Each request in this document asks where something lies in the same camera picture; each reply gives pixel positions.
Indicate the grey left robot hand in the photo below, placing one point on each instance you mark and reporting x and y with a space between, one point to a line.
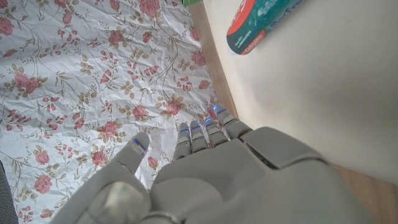
236 180

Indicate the green red toothpaste tube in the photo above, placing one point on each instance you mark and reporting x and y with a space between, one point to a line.
258 21

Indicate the cream table mat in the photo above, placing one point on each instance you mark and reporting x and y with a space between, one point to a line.
326 93

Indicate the floral backdrop cloth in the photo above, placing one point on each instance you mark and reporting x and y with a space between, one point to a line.
77 77

